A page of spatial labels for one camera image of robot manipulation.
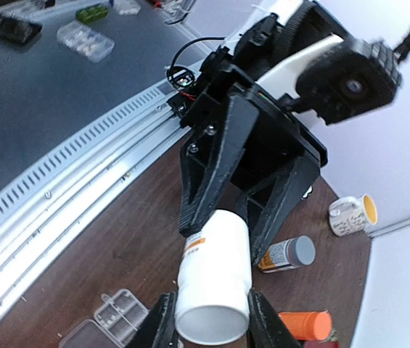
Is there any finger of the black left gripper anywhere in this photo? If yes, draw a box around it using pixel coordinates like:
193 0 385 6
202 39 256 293
236 155 320 266
179 94 259 237

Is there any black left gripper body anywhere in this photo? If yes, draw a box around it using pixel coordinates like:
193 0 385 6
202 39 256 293
181 65 327 189

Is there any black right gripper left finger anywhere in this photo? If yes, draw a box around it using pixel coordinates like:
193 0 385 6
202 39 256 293
131 291 179 348

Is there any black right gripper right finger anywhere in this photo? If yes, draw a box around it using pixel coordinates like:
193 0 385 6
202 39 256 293
246 289 302 348

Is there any clear plastic pill organizer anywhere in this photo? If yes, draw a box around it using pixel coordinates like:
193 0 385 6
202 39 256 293
59 289 149 347

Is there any orange pill bottle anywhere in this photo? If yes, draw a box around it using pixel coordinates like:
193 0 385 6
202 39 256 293
278 312 332 341

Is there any grey lid pill bottle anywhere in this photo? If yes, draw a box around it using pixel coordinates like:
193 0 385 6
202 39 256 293
258 236 316 273

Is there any white pill bottle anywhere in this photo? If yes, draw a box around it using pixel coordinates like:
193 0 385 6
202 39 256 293
174 210 252 346

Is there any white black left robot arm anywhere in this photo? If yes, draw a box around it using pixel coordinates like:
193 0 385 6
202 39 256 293
178 1 347 264

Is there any yellow interior patterned mug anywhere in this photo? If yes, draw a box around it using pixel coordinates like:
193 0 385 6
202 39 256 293
328 194 378 237

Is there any clear pill box on bench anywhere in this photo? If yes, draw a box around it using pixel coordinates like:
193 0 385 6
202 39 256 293
57 20 115 63

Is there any black smartphone on bench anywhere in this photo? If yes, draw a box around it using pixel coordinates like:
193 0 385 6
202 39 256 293
0 14 42 46

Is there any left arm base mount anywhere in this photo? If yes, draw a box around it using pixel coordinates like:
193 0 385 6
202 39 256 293
165 36 228 102

